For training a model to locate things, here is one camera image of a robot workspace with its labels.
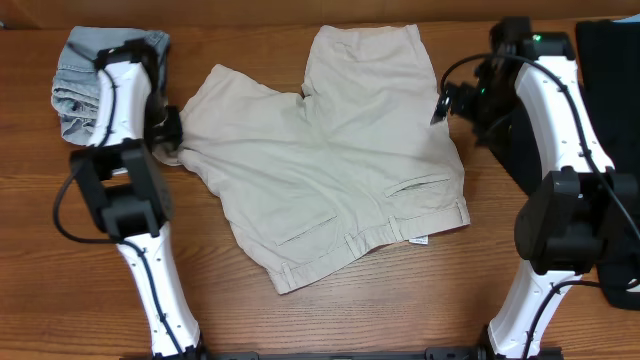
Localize beige khaki shorts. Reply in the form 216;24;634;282
158;25;470;294

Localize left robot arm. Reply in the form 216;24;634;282
65;39;206;359

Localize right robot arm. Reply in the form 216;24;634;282
425;16;638;359

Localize folded light blue jeans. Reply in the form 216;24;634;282
51;26;170;146

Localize black garment at corner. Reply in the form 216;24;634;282
576;21;639;175

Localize light blue item at corner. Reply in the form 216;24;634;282
616;14;640;24

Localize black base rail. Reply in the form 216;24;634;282
199;346;564;360

